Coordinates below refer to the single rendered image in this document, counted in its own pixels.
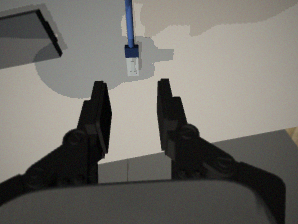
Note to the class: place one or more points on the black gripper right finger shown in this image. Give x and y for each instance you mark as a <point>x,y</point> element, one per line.
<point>194,157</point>

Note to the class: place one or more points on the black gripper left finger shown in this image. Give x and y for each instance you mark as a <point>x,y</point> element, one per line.
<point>75,161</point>

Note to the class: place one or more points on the dark blue patch cord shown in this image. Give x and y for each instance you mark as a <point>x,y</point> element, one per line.
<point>129,20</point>

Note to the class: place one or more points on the white and blue cable plug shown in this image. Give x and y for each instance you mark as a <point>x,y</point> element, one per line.
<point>132,55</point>

